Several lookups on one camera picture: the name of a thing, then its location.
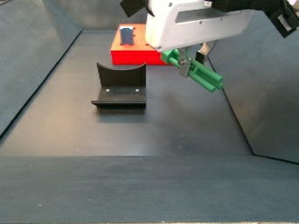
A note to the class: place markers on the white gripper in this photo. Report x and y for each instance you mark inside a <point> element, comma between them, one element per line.
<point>184,23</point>

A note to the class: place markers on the green three prong object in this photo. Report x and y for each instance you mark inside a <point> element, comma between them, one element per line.
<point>200,74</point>

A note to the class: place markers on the red peg board block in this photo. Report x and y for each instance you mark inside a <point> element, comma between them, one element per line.
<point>137,53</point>

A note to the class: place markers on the black curved fixture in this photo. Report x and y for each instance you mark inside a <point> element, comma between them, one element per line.
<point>121,87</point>

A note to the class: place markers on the light blue notched peg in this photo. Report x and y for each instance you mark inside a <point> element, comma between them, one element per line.
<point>125,35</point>

